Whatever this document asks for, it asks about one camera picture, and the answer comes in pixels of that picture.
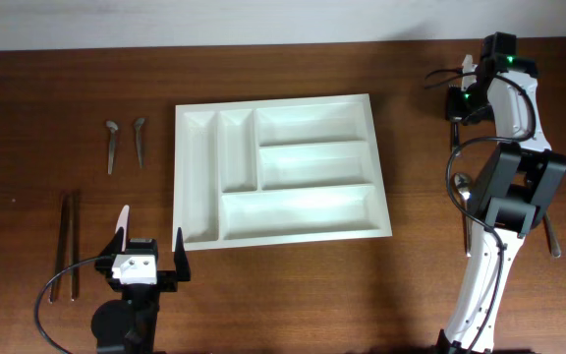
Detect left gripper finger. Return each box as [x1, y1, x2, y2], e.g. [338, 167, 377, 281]
[101, 226, 125, 257]
[173, 227, 191, 282]

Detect metal fork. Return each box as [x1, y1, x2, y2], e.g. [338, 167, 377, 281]
[448, 83, 463, 157]

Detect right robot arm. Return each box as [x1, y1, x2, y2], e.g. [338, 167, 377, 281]
[432, 32, 566, 353]

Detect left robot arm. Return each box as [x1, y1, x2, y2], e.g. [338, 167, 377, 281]
[90, 227, 191, 353]

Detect pink plastic knife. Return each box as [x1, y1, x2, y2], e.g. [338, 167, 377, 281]
[115, 205, 130, 252]

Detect dark chopstick left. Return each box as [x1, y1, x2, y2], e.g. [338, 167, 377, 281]
[49, 193, 71, 304]

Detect dark chopstick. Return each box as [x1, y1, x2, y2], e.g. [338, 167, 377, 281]
[49, 193, 71, 304]
[69, 190, 80, 301]

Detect dark chopstick right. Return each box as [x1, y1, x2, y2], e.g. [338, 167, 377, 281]
[69, 190, 80, 301]

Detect large metal spoon left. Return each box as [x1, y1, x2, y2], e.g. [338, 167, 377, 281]
[453, 172, 472, 258]

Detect large metal spoon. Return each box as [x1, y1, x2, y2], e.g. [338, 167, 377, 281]
[543, 212, 562, 259]
[453, 172, 472, 258]

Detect white cutlery tray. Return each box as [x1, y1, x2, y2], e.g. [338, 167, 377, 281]
[172, 94, 392, 251]

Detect small metal spoon left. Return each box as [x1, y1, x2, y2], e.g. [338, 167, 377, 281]
[105, 120, 119, 175]

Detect small metal spoon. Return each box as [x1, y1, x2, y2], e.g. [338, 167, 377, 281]
[134, 117, 145, 168]
[105, 120, 119, 175]

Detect small metal spoon right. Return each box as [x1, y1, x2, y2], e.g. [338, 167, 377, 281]
[134, 117, 145, 168]

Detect large metal spoon right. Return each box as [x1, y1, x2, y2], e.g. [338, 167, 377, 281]
[543, 212, 562, 259]

